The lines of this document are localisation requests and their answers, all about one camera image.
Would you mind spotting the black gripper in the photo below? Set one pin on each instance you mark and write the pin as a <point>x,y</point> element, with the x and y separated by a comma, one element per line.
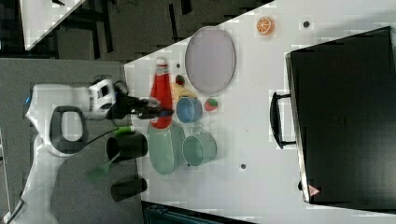
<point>125,104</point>

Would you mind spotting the red plush ketchup bottle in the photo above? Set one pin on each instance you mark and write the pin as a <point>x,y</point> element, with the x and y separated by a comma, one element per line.
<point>161,91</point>

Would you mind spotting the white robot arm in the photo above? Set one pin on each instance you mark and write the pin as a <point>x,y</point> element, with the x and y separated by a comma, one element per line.
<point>59,113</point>

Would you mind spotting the green strainer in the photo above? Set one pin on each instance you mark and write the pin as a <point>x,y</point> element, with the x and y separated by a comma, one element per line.
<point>165,148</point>

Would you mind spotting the yellow banana toy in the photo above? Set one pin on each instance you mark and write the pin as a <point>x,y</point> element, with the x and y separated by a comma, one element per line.
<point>179,91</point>

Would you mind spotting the green marker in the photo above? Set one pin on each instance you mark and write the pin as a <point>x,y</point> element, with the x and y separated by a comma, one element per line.
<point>124,130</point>

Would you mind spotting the blue cup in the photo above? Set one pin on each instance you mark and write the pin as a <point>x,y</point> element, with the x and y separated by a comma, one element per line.
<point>189,109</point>

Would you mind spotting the red strawberry toy near banana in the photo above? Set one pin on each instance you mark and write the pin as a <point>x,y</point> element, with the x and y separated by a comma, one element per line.
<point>180,80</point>

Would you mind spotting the black cylinder cup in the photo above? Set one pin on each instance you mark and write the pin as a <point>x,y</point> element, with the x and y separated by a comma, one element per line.
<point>127,146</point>
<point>128,189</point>

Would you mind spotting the red strawberry toy near cup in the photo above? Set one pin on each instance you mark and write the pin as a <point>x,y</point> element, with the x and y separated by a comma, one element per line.
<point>211,104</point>

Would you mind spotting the green mug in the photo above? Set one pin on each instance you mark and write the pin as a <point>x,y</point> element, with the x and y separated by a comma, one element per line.
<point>199,147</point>

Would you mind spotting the round grey plate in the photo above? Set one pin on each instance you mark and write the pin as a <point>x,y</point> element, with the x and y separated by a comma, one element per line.
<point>210,60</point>

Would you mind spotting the orange slice toy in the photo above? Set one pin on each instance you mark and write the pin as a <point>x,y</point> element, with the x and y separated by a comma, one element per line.
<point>265,26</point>

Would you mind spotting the black toaster oven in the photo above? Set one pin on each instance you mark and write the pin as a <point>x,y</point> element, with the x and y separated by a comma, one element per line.
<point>343,105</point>

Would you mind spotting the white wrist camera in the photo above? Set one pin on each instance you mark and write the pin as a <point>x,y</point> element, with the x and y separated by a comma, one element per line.
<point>102,95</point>

